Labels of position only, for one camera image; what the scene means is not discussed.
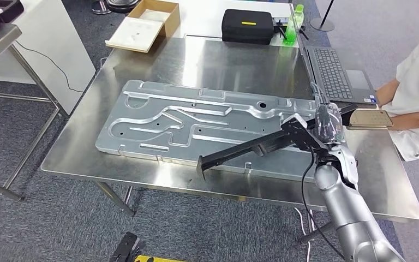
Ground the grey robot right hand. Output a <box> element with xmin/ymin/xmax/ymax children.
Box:
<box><xmin>313</xmin><ymin>102</ymin><xmax>345</xmax><ymax>145</ymax></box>

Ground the long black plastic part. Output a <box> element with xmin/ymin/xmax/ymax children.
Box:
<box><xmin>196</xmin><ymin>103</ymin><xmax>359</xmax><ymax>182</ymax></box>

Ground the steel workbench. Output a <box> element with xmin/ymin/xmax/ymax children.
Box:
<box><xmin>40</xmin><ymin>34</ymin><xmax>419</xmax><ymax>247</ymax></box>

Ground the tan flat device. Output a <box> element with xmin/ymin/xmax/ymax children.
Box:
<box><xmin>346</xmin><ymin>109</ymin><xmax>394</xmax><ymax>131</ymax></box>

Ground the grey laptop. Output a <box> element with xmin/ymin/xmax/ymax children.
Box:
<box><xmin>299</xmin><ymin>45</ymin><xmax>379</xmax><ymax>109</ymax></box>

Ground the green plastic bottle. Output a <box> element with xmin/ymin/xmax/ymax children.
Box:
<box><xmin>282</xmin><ymin>4</ymin><xmax>306</xmax><ymax>47</ymax></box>

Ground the thin stanchion round base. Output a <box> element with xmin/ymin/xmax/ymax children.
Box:
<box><xmin>309</xmin><ymin>0</ymin><xmax>336</xmax><ymax>33</ymax></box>

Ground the black case yellow label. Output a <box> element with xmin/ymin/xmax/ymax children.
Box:
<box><xmin>221</xmin><ymin>9</ymin><xmax>276</xmax><ymax>46</ymax></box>

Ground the large stamped metal panel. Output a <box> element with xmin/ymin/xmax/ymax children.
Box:
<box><xmin>94</xmin><ymin>79</ymin><xmax>345</xmax><ymax>183</ymax></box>

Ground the cardboard box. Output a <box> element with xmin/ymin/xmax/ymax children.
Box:
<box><xmin>104</xmin><ymin>0</ymin><xmax>181</xmax><ymax>54</ymax></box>

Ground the white foam sheet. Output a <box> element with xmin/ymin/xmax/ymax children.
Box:
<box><xmin>105</xmin><ymin>16</ymin><xmax>164</xmax><ymax>53</ymax></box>

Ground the dark round stool base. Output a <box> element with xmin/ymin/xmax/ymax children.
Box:
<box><xmin>106</xmin><ymin>0</ymin><xmax>141</xmax><ymax>14</ymax></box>

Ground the chrome round base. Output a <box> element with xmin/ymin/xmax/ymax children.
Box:
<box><xmin>91</xmin><ymin>0</ymin><xmax>112</xmax><ymax>15</ymax></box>

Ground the white cabinet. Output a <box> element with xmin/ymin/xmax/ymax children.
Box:
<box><xmin>0</xmin><ymin>0</ymin><xmax>97</xmax><ymax>117</ymax></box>

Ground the black foam tray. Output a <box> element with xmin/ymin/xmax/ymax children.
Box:
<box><xmin>0</xmin><ymin>0</ymin><xmax>25</xmax><ymax>23</ymax></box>

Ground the black camera bracket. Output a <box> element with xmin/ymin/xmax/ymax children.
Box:
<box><xmin>282</xmin><ymin>117</ymin><xmax>340</xmax><ymax>163</ymax></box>

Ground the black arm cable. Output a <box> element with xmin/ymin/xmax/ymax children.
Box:
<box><xmin>300</xmin><ymin>146</ymin><xmax>347</xmax><ymax>260</ymax></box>

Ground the white cable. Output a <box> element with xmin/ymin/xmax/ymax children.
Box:
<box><xmin>294</xmin><ymin>207</ymin><xmax>318</xmax><ymax>262</ymax></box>

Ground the black cabinet cable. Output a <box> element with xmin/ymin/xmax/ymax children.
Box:
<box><xmin>15</xmin><ymin>39</ymin><xmax>86</xmax><ymax>94</ymax></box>

